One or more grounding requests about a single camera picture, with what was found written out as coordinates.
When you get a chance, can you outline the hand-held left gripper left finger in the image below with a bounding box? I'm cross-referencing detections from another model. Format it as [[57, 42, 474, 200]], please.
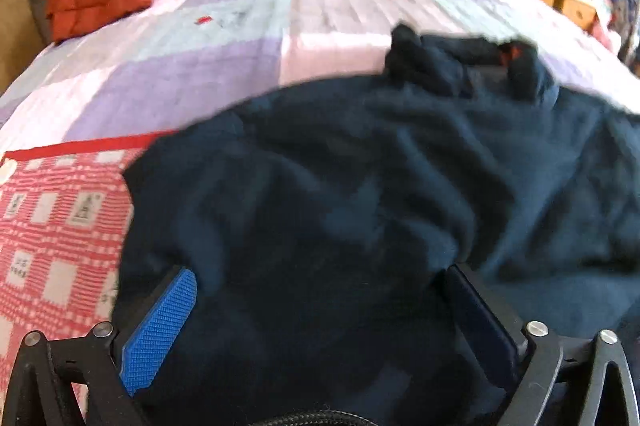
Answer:
[[2, 267, 199, 426]]

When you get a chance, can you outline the pile of blue patterned clothes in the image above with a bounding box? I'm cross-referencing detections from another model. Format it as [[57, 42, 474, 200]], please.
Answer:
[[605, 0, 640, 72]]

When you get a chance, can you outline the navy padded jacket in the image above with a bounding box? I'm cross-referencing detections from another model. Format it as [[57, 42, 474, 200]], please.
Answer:
[[112, 22, 640, 426]]

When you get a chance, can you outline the red checked mat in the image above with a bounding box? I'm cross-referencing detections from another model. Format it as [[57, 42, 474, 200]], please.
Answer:
[[0, 131, 176, 407]]

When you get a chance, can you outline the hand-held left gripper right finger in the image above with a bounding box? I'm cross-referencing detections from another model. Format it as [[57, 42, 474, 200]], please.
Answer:
[[444, 263, 640, 426]]

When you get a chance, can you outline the pink bag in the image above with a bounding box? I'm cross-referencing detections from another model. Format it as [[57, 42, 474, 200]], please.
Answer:
[[592, 17, 622, 53]]

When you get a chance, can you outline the bed with patchwork sheet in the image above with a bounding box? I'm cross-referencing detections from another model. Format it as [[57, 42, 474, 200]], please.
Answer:
[[0, 0, 640, 157]]

